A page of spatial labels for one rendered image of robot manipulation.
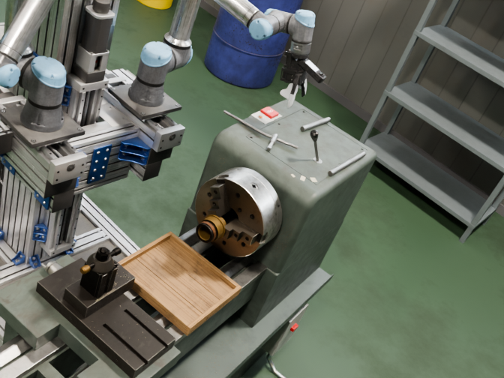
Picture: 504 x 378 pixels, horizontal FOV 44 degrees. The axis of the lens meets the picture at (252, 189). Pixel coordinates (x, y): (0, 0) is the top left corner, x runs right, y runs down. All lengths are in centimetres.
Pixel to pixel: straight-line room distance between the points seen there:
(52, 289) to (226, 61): 380
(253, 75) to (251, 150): 322
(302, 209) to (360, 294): 176
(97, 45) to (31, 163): 49
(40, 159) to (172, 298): 68
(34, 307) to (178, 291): 50
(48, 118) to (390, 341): 238
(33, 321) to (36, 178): 61
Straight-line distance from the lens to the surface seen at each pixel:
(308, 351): 350
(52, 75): 225
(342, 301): 388
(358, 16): 586
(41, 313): 204
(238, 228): 223
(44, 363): 204
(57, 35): 244
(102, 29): 241
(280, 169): 234
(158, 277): 228
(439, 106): 510
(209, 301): 226
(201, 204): 236
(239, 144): 240
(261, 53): 549
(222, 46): 554
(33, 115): 233
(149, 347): 196
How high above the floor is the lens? 249
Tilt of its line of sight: 35 degrees down
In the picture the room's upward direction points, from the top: 22 degrees clockwise
